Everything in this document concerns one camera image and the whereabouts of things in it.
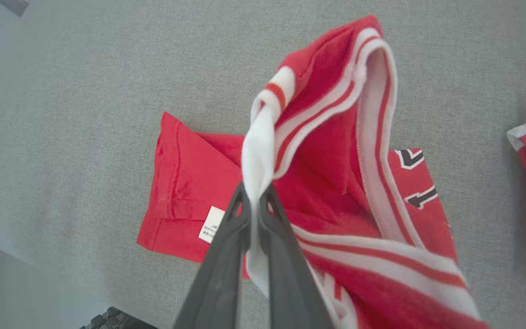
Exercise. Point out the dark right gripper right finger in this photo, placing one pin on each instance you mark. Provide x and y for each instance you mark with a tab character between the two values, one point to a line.
290	297

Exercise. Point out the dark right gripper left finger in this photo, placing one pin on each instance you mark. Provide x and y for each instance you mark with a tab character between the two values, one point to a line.
217	292

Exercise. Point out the red jersey with white sleeves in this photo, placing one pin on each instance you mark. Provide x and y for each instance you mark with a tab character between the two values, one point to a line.
327	173

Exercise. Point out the black ridged robot base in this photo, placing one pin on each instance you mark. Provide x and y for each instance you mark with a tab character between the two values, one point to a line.
117	321

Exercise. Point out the wall skirting board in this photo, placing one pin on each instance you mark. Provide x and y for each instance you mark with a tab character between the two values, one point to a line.
14	5

